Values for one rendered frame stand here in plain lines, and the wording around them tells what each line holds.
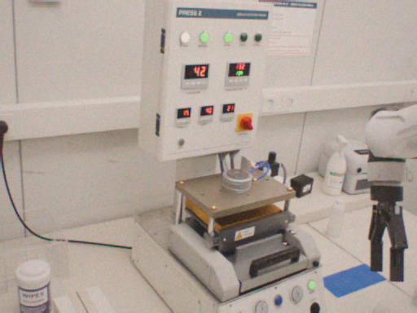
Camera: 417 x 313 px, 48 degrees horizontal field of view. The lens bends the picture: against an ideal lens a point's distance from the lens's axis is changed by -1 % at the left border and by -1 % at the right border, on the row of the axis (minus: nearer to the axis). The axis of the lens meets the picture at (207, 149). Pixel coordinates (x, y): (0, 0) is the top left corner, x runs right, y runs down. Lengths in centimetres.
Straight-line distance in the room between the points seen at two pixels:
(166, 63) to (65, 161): 62
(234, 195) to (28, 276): 56
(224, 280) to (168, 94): 47
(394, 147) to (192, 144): 53
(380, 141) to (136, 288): 82
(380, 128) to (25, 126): 101
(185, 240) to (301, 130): 108
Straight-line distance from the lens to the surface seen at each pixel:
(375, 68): 238
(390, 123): 103
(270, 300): 123
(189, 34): 118
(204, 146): 131
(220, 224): 117
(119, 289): 145
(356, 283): 163
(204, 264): 115
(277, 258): 118
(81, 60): 155
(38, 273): 128
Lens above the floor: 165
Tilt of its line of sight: 21 degrees down
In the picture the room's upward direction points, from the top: 6 degrees clockwise
